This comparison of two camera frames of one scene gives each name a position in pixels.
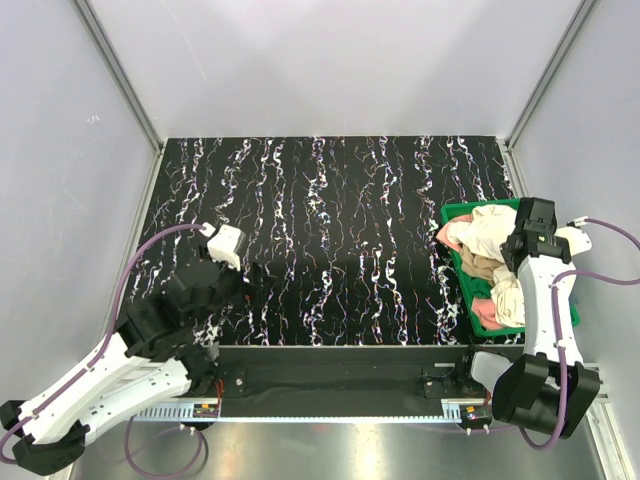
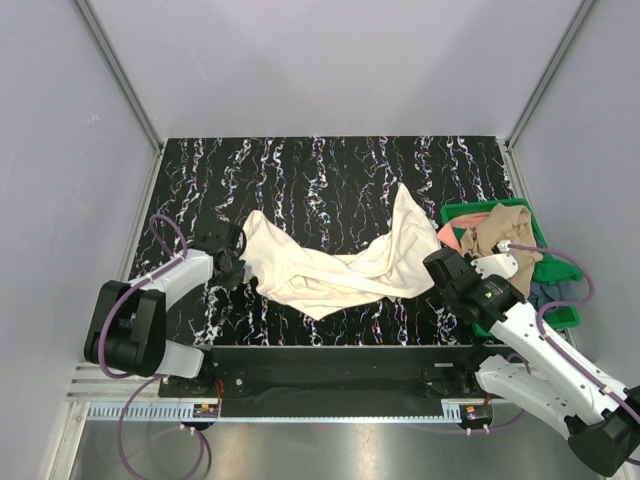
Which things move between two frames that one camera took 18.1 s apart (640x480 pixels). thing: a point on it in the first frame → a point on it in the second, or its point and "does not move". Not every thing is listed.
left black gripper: (247, 291) → (237, 277)
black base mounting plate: (326, 375) does not move
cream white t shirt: (487, 229) → (310, 282)
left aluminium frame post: (125, 83) does not move
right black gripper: (508, 262) → (467, 260)
